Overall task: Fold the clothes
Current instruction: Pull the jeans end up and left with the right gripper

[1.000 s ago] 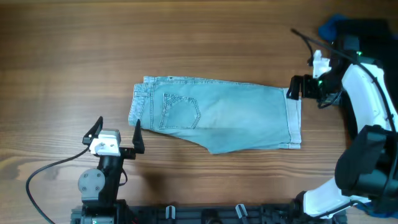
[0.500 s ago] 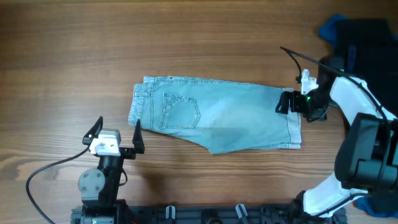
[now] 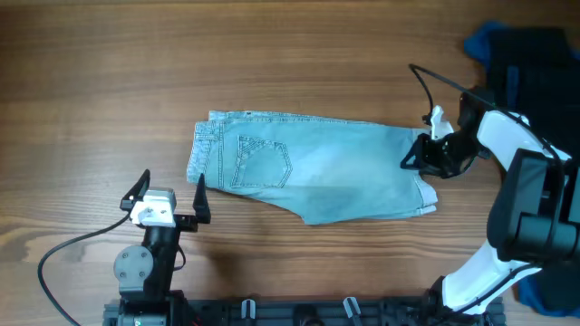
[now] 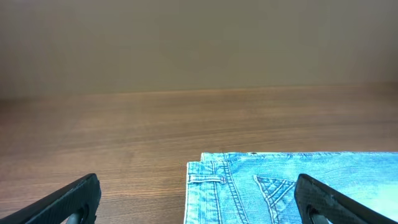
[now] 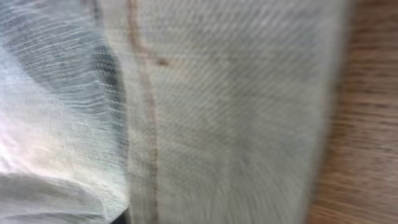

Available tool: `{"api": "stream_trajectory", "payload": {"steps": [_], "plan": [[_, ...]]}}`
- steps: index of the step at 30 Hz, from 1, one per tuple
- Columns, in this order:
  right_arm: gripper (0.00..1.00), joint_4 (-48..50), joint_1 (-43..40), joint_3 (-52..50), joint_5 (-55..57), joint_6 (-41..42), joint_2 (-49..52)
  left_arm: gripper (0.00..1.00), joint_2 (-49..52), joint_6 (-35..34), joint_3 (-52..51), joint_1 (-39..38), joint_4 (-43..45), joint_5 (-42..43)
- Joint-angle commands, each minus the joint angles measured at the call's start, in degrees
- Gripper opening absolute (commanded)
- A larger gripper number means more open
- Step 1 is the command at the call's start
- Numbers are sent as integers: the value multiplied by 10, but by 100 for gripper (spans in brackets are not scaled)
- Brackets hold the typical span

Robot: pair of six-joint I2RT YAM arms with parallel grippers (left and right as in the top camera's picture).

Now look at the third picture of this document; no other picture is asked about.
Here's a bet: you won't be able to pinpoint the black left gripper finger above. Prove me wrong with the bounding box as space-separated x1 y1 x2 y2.
120 169 150 211
192 174 211 224

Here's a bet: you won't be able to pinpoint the light blue denim shorts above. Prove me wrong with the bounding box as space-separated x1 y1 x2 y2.
186 110 438 225

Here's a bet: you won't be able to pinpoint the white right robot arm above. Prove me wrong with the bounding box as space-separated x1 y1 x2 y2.
401 89 579 322

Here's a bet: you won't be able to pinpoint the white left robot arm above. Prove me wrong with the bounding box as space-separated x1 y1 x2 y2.
102 170 211 326

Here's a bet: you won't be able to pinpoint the blue garment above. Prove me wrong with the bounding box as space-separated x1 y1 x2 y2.
463 21 520 108

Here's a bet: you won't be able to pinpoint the black garment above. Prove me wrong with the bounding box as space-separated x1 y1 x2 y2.
487 27 579 158

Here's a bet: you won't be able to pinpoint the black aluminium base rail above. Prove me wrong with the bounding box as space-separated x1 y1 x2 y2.
102 296 505 326

